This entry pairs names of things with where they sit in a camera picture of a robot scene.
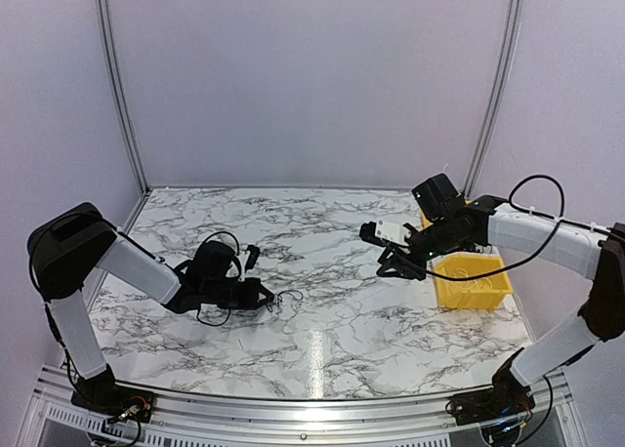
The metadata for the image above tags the aluminium corner post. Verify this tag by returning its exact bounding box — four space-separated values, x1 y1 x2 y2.
96 0 150 195
462 0 523 197

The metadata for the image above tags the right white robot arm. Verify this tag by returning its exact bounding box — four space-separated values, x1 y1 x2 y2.
360 174 624 416

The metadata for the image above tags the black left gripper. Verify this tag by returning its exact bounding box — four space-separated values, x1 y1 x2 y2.
203 276 273 309

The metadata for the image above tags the yellow plastic bin far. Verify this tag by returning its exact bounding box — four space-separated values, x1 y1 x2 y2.
420 209 433 229

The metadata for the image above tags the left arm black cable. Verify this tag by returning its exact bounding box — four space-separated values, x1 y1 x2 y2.
194 230 245 327

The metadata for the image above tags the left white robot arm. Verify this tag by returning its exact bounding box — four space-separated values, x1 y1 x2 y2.
26 202 276 413

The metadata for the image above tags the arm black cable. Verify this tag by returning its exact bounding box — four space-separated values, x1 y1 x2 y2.
194 230 245 327
424 174 611 282

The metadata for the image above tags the yellow plastic bin near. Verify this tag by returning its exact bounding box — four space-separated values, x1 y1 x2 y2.
433 253 514 310

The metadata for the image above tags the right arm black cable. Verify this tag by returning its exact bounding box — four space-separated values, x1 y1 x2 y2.
424 174 611 282

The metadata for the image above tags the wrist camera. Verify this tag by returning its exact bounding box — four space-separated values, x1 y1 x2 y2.
238 245 260 272
359 220 412 247

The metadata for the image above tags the small black cable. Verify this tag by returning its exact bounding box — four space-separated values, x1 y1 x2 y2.
271 289 304 314

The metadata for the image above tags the left aluminium corner post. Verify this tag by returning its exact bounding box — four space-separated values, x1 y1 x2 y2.
96 0 150 195

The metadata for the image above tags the white cable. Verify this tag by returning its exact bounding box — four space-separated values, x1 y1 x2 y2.
446 270 494 295

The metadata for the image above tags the aluminium front rail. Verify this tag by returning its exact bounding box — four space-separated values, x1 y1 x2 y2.
19 368 572 447

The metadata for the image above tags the yellow plastic bin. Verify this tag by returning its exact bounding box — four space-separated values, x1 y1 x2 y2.
420 209 433 229
433 253 514 310

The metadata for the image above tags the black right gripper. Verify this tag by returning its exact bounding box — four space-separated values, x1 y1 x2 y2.
376 217 461 282

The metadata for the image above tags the right aluminium corner post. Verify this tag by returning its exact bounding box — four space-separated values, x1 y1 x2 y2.
462 0 523 197

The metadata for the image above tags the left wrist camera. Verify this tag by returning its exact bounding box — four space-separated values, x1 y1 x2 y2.
238 245 260 272

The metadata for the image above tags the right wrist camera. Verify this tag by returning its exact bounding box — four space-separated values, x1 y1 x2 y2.
359 220 412 247

